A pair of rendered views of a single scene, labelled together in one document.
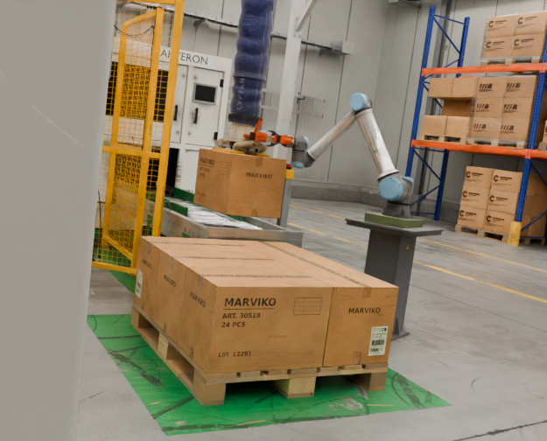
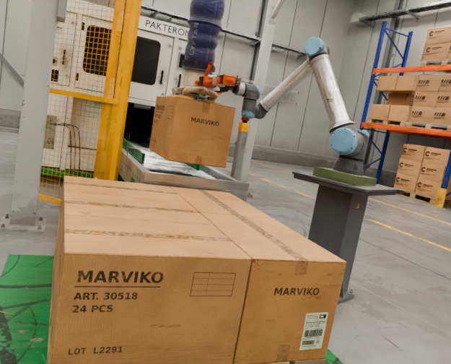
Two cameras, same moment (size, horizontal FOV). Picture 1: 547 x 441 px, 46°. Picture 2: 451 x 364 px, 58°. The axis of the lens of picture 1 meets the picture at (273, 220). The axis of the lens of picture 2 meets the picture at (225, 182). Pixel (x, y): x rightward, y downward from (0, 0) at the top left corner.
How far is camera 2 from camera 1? 171 cm
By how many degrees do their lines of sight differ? 6
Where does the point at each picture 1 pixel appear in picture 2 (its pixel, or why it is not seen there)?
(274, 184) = (221, 131)
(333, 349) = (249, 342)
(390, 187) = (343, 139)
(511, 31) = (448, 39)
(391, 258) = (340, 217)
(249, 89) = (203, 35)
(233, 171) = (176, 114)
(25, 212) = not seen: outside the picture
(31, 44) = not seen: outside the picture
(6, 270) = not seen: outside the picture
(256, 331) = (132, 318)
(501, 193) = (431, 165)
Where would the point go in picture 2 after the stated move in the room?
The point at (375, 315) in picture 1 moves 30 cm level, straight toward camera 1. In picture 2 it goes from (311, 297) to (302, 334)
